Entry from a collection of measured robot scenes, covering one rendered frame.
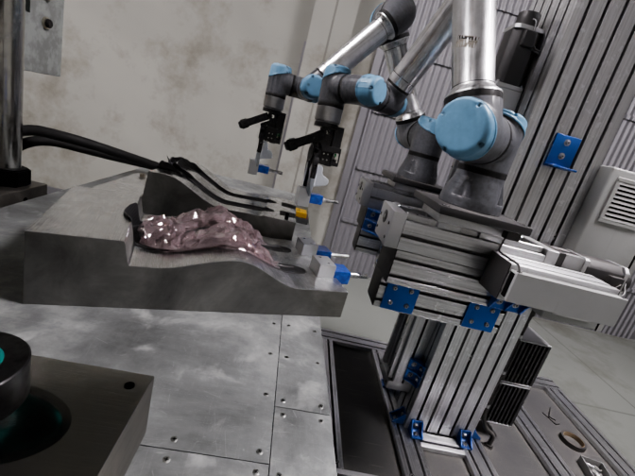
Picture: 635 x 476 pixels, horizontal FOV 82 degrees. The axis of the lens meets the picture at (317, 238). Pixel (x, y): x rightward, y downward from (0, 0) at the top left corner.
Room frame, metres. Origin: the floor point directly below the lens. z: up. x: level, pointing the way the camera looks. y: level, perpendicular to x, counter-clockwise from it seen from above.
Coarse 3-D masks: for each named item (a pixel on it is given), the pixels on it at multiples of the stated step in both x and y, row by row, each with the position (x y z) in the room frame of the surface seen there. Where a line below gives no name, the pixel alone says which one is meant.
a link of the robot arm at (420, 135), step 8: (424, 120) 1.39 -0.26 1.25; (432, 120) 1.38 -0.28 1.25; (416, 128) 1.42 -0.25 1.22; (424, 128) 1.38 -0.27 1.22; (432, 128) 1.37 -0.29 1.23; (408, 136) 1.47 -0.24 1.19; (416, 136) 1.41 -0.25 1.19; (424, 136) 1.38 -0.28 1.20; (432, 136) 1.37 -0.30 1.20; (416, 144) 1.39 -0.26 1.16; (424, 144) 1.37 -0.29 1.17; (432, 144) 1.37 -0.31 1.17; (424, 152) 1.37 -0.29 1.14; (432, 152) 1.37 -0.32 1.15; (440, 152) 1.40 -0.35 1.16
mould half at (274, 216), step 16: (128, 176) 1.03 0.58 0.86; (160, 176) 0.86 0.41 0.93; (176, 176) 0.88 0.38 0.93; (128, 192) 0.88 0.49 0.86; (144, 192) 0.85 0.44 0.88; (160, 192) 0.86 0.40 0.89; (176, 192) 0.86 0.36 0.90; (192, 192) 0.87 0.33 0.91; (240, 192) 1.11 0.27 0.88; (144, 208) 0.85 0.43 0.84; (160, 208) 0.86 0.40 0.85; (176, 208) 0.86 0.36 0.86; (192, 208) 0.87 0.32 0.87; (240, 208) 0.92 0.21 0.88; (272, 208) 0.99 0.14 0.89; (288, 208) 1.04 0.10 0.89; (256, 224) 0.89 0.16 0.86; (272, 224) 0.89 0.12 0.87; (288, 224) 0.90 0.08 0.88
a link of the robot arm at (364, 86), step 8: (344, 80) 1.04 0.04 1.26; (352, 80) 1.02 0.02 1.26; (360, 80) 1.01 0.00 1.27; (368, 80) 0.99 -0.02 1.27; (376, 80) 0.99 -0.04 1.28; (344, 88) 1.03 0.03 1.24; (352, 88) 1.01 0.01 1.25; (360, 88) 1.00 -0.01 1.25; (368, 88) 0.99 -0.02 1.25; (376, 88) 1.00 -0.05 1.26; (384, 88) 1.02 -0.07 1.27; (344, 96) 1.04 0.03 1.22; (352, 96) 1.02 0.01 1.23; (360, 96) 1.00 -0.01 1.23; (368, 96) 0.99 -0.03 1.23; (376, 96) 1.00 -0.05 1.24; (384, 96) 1.03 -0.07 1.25; (352, 104) 1.06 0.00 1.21; (360, 104) 1.03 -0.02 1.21; (368, 104) 1.01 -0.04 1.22; (376, 104) 1.01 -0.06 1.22; (384, 104) 1.07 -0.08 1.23
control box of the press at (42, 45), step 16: (32, 0) 1.13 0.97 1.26; (48, 0) 1.19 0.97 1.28; (32, 16) 1.13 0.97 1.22; (48, 16) 1.20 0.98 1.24; (32, 32) 1.14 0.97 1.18; (48, 32) 1.21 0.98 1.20; (32, 48) 1.14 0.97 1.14; (48, 48) 1.21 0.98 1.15; (32, 64) 1.14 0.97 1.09; (48, 64) 1.21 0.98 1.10
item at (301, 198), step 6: (300, 186) 1.08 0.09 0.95; (300, 192) 1.05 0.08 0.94; (306, 192) 1.06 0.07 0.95; (300, 198) 1.05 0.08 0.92; (306, 198) 1.06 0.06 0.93; (312, 198) 1.07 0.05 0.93; (318, 198) 1.07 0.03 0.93; (324, 198) 1.10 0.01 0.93; (300, 204) 1.05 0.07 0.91; (306, 204) 1.06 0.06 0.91; (318, 204) 1.07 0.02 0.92
